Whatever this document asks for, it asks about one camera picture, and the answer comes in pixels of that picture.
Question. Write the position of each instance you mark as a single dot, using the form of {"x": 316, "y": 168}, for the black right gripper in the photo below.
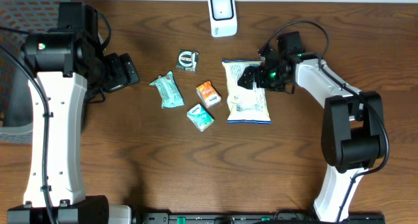
{"x": 257, "y": 71}

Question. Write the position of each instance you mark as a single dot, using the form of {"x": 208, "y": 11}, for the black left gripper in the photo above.
{"x": 120, "y": 77}

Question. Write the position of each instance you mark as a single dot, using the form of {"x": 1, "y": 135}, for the yellow snack bag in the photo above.
{"x": 245, "y": 105}

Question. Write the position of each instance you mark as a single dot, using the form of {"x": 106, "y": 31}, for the pale green wet wipes pack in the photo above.
{"x": 168, "y": 90}

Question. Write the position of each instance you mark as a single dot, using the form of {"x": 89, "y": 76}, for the orange tissue pack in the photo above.
{"x": 208, "y": 94}

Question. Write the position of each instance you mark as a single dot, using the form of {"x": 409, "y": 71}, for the green Zam-Buk tin box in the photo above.
{"x": 187, "y": 60}

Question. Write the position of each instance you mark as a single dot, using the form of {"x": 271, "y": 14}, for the green tissue pack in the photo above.
{"x": 200, "y": 117}

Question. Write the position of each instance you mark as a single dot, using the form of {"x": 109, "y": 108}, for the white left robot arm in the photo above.
{"x": 67, "y": 68}

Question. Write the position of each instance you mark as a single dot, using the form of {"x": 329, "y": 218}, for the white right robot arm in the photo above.
{"x": 353, "y": 135}

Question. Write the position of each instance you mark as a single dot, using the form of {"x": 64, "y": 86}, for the white barcode scanner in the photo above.
{"x": 223, "y": 18}

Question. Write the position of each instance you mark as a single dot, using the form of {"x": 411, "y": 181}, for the dark grey mesh basket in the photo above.
{"x": 16, "y": 107}

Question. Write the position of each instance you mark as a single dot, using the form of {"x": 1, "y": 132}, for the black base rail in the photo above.
{"x": 281, "y": 217}

